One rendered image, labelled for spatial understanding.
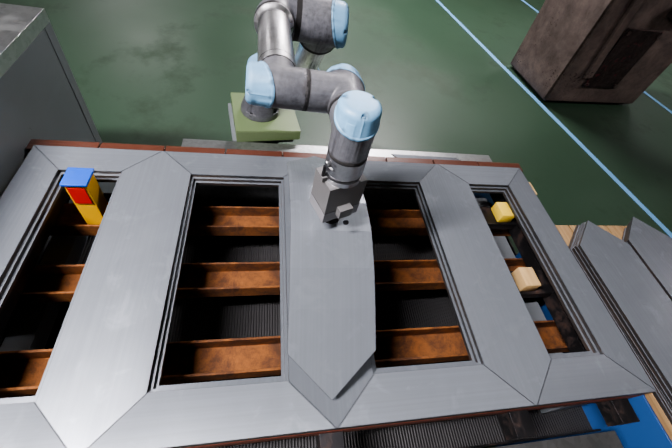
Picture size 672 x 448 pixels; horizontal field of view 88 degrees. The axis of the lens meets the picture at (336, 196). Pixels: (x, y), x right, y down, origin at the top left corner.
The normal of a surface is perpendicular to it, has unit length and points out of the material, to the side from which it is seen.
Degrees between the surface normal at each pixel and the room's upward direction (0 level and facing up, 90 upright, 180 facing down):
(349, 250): 18
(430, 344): 0
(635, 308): 0
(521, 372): 0
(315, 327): 30
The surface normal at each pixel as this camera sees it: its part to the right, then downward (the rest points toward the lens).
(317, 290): 0.20, -0.22
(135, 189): 0.18, -0.64
